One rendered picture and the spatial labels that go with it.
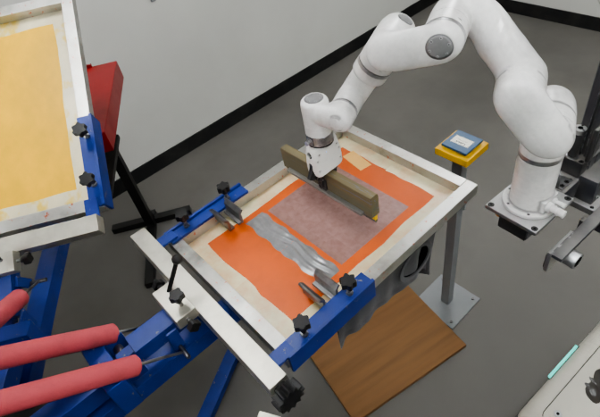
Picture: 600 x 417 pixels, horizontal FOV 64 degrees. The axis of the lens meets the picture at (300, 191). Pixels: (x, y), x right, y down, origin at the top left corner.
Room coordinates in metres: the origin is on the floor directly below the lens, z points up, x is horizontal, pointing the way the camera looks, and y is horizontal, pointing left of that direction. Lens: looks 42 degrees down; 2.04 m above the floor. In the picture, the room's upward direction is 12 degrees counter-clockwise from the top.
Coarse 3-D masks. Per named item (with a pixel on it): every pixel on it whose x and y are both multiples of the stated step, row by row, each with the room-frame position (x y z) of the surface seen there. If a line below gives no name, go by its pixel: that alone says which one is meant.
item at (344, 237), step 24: (384, 192) 1.11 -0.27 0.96; (408, 192) 1.08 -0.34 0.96; (336, 216) 1.04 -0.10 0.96; (360, 216) 1.02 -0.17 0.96; (384, 216) 1.00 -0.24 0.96; (408, 216) 0.98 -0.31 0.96; (312, 240) 0.97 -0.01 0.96; (336, 240) 0.95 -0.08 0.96; (360, 240) 0.93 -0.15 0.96; (384, 240) 0.91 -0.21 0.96; (288, 264) 0.89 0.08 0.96; (336, 264) 0.86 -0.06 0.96; (264, 288) 0.83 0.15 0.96; (288, 288) 0.81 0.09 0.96; (312, 288) 0.79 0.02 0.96; (288, 312) 0.74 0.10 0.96
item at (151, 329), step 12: (144, 324) 0.73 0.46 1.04; (156, 324) 0.72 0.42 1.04; (168, 324) 0.71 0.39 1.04; (132, 336) 0.70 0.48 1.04; (144, 336) 0.70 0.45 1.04; (156, 336) 0.69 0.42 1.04; (132, 348) 0.67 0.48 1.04; (144, 348) 0.67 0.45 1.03; (156, 348) 0.68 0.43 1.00; (144, 360) 0.66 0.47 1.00
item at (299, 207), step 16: (352, 176) 1.21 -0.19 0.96; (368, 176) 1.20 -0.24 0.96; (288, 192) 1.20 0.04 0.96; (304, 192) 1.18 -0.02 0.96; (320, 192) 1.17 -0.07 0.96; (272, 208) 1.14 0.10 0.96; (288, 208) 1.12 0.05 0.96; (304, 208) 1.11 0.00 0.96; (320, 208) 1.09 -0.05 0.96; (336, 208) 1.08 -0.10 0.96; (240, 224) 1.10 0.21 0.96; (288, 224) 1.05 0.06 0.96; (304, 224) 1.04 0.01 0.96; (224, 240) 1.04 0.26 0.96; (240, 240) 1.03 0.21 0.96; (256, 240) 1.01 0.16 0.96; (224, 256) 0.98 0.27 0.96; (240, 256) 0.96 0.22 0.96; (256, 256) 0.95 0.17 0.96; (272, 256) 0.94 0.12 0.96; (240, 272) 0.90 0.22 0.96
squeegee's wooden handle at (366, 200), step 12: (288, 156) 1.18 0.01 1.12; (300, 156) 1.15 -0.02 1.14; (300, 168) 1.14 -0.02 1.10; (312, 180) 1.10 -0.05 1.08; (336, 180) 1.01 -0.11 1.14; (348, 180) 0.99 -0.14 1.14; (336, 192) 1.01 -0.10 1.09; (348, 192) 0.97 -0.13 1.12; (360, 192) 0.94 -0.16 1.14; (372, 192) 0.92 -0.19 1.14; (360, 204) 0.93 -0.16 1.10; (372, 204) 0.90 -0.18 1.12; (372, 216) 0.90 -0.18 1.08
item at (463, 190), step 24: (360, 144) 1.38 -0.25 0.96; (384, 144) 1.31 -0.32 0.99; (408, 168) 1.19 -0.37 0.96; (432, 168) 1.13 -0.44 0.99; (456, 192) 1.01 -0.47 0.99; (432, 216) 0.93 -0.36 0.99; (192, 240) 1.07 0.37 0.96; (408, 240) 0.86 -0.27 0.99; (192, 264) 0.94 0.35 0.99; (384, 264) 0.80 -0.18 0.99; (216, 288) 0.83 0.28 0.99; (240, 312) 0.74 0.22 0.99; (264, 336) 0.66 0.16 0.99
